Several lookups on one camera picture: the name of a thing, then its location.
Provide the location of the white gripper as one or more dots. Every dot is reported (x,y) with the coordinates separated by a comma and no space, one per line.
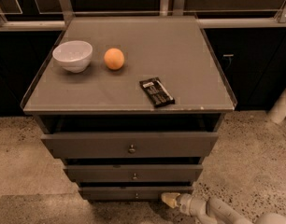
(187,202)

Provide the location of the grey drawer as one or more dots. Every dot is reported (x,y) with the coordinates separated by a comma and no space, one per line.
(134,173)
(129,193)
(129,145)

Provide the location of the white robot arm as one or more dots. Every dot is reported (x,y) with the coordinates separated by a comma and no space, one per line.
(214,210)

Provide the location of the dark grey drawer cabinet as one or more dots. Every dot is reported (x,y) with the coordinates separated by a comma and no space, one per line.
(101,100)

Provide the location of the black snack bar packet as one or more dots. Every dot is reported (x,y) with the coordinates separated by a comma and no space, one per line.
(156,92)

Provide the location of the white pipe leg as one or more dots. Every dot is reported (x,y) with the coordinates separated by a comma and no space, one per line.
(278,112)

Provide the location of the orange fruit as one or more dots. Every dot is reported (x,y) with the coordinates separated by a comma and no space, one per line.
(114,59)

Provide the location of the white ceramic bowl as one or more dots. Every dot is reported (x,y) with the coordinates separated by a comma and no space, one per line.
(73,56)

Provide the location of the metal rail frame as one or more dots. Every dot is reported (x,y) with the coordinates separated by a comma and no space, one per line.
(55,14)

